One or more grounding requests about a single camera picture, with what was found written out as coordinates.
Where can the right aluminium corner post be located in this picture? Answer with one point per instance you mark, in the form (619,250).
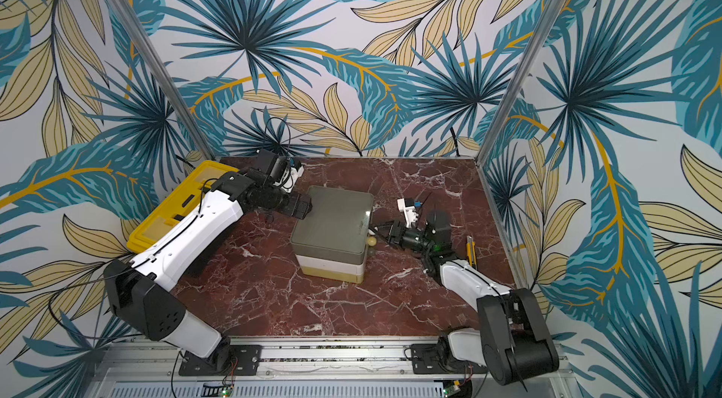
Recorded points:
(543,28)

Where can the grey drawer unit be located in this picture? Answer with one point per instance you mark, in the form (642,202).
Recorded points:
(331,241)

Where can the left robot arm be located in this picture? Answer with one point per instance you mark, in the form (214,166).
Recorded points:
(140,291)

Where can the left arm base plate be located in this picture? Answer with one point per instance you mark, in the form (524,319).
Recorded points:
(241,360)

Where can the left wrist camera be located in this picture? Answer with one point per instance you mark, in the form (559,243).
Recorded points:
(284,172)

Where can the yellow plastic toolbox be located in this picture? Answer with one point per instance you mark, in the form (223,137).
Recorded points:
(178,204)

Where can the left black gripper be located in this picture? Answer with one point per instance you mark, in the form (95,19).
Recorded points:
(291,208)

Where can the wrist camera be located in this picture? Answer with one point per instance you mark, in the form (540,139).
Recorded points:
(284,172)
(410,210)

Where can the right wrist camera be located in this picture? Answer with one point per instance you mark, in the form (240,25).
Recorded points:
(410,210)

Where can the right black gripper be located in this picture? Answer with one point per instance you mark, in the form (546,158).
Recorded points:
(400,234)

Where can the left aluminium corner post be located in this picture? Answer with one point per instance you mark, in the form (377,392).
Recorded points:
(153,61)

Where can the aluminium front rail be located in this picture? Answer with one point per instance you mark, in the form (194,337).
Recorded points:
(319,366)

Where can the aluminium corner post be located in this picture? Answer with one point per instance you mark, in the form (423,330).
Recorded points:
(543,28)
(153,61)

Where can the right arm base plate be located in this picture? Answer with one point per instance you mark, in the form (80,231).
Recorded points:
(436,359)

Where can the yellow utility knife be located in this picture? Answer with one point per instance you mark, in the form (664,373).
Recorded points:
(471,253)

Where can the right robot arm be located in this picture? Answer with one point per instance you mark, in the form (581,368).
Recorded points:
(512,342)

